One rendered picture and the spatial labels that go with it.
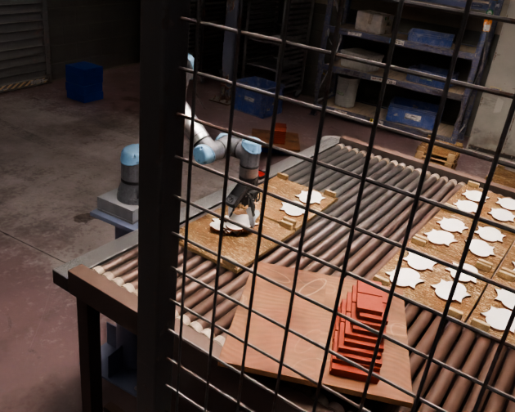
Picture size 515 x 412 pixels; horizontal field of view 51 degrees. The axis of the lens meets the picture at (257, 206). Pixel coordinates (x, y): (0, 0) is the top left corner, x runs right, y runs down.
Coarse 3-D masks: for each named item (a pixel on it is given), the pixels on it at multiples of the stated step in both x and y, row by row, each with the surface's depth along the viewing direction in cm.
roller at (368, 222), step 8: (416, 184) 293; (392, 200) 269; (400, 200) 274; (384, 208) 260; (376, 216) 253; (360, 224) 243; (368, 224) 245; (360, 232) 239; (344, 240) 229; (352, 240) 233; (336, 248) 223; (344, 248) 228; (320, 256) 215; (328, 256) 217; (312, 264) 209; (320, 264) 212; (224, 336) 167
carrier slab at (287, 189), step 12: (276, 180) 272; (288, 180) 274; (276, 192) 259; (288, 192) 261; (300, 192) 262; (276, 204) 248; (312, 204) 252; (324, 204) 253; (264, 216) 237; (276, 216) 238; (288, 216) 239; (300, 216) 240; (312, 216) 242
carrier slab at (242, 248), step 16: (240, 208) 241; (192, 224) 224; (208, 224) 225; (272, 224) 231; (192, 240) 212; (208, 240) 214; (224, 240) 215; (240, 240) 216; (256, 240) 217; (208, 256) 204; (240, 256) 206
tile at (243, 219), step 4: (232, 216) 225; (236, 216) 225; (240, 216) 226; (244, 216) 226; (248, 216) 226; (236, 220) 222; (240, 220) 222; (244, 220) 223; (248, 220) 223; (228, 224) 218; (232, 224) 219; (244, 224) 220; (248, 224) 220; (256, 224) 221; (228, 228) 216; (232, 228) 216; (236, 228) 216; (240, 228) 216
